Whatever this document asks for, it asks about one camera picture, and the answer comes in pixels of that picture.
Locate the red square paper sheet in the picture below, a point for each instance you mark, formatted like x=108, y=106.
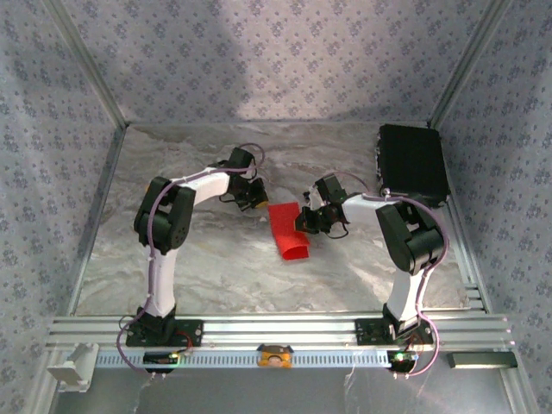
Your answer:
x=284, y=241

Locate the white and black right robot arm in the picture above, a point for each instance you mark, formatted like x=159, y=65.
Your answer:
x=407, y=293

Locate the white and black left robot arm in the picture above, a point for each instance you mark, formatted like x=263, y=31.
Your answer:
x=161, y=280

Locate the black hard case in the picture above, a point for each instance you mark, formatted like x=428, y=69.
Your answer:
x=409, y=164

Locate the orange cartoon figure sticker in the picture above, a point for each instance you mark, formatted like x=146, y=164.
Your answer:
x=275, y=357

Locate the black right controller board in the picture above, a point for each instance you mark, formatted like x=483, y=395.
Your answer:
x=401, y=362

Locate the black controller board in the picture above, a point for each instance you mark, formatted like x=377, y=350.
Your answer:
x=401, y=362
x=157, y=358

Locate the black left controller board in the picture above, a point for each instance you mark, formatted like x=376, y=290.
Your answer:
x=157, y=358

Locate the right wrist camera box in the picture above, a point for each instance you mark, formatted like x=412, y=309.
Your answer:
x=330, y=187

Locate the aluminium mounting rail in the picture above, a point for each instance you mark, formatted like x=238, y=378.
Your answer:
x=280, y=328

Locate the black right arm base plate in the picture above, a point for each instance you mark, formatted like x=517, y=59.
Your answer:
x=366, y=332

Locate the aluminium side rail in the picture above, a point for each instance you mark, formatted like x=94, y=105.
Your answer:
x=468, y=259
x=97, y=215

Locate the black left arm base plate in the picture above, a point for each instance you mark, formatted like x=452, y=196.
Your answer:
x=194, y=332

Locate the aluminium frame post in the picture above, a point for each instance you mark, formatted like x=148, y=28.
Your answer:
x=89, y=64
x=466, y=64

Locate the white plastic bracket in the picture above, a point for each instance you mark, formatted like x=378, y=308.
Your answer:
x=71, y=366

